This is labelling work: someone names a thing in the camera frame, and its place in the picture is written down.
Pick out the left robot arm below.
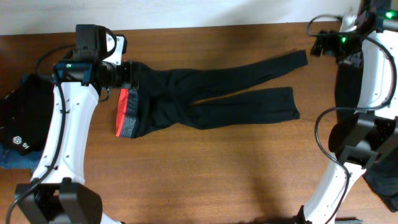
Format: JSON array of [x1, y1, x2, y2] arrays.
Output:
[[5, 24, 139, 223]]

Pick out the folded black shirt with logo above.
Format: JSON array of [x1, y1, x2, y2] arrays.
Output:
[[1, 75, 54, 156]]

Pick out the black garment pile right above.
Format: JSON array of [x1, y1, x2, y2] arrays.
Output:
[[335, 52, 397, 213]]

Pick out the folded blue jeans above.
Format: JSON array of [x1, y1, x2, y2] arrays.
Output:
[[1, 143, 43, 170]]

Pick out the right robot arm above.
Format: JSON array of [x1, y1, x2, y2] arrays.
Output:
[[291, 1, 397, 223]]

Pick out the black leggings red grey waistband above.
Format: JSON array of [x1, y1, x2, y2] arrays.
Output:
[[116, 50, 308, 139]]

